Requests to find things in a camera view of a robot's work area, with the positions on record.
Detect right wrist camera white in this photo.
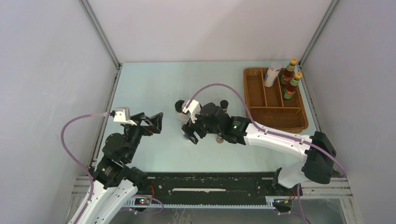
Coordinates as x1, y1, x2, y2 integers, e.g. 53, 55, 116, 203
182, 99, 201, 123

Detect small black-lid spice jar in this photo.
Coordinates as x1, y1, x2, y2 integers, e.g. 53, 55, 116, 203
220, 100, 229, 114

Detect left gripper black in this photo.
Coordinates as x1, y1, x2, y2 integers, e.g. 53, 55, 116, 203
125, 112, 163, 161

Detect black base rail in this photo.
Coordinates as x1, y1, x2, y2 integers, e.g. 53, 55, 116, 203
108, 171, 304, 208

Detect aluminium corner frame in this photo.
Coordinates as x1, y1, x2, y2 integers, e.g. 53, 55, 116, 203
299, 0, 340, 68
79, 0, 121, 70

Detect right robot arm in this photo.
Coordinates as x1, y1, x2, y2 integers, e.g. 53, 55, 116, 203
175, 100, 336, 195

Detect blue-label silver-lid jar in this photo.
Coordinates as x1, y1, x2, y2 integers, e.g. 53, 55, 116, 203
264, 62, 282, 87
182, 123, 193, 143

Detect black-spout-lid jar white beads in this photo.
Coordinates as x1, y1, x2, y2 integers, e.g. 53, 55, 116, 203
175, 100, 189, 121

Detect front black-lid spice jar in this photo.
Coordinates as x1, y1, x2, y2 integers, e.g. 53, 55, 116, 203
216, 135, 224, 144

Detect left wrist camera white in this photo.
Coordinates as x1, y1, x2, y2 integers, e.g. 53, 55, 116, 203
113, 107, 137, 126

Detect aluminium corner frame left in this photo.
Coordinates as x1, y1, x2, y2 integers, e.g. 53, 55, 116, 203
79, 0, 121, 70

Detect yellow-cap sauce bottle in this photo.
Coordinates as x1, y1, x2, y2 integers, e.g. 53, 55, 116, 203
280, 58, 298, 85
283, 72, 303, 99

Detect aluminium corner frame right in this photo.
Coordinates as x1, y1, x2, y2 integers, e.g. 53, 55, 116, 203
299, 0, 340, 68

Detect wicker divided basket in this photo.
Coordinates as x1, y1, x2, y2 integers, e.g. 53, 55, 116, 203
243, 67, 309, 133

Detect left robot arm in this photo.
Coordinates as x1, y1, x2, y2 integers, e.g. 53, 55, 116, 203
69, 107, 163, 224

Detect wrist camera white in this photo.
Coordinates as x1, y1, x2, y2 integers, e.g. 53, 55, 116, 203
113, 107, 137, 126
182, 99, 201, 123

